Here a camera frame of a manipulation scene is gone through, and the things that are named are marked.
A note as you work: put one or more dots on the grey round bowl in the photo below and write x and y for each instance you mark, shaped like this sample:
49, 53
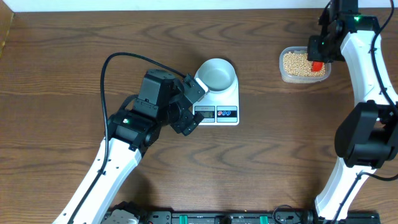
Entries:
217, 74

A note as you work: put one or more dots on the yellow soybeans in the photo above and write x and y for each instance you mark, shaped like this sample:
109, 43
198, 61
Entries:
296, 64

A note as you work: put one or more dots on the orange measuring scoop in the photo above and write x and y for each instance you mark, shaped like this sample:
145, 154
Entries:
317, 66

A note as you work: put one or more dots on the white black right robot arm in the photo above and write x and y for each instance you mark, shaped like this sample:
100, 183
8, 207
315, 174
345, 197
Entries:
367, 138

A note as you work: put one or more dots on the clear plastic container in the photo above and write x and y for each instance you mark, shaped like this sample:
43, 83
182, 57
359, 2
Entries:
301, 80

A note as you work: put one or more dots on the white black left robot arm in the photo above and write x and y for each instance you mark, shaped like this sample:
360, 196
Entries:
127, 137

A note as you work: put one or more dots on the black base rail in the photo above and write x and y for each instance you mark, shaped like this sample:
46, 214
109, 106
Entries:
128, 212

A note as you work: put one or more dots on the white digital kitchen scale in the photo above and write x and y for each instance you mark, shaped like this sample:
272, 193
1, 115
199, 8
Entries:
219, 108

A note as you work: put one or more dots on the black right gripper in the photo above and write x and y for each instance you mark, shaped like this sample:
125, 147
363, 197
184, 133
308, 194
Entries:
313, 53

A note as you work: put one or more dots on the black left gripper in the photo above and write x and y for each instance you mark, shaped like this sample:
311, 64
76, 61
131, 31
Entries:
186, 122

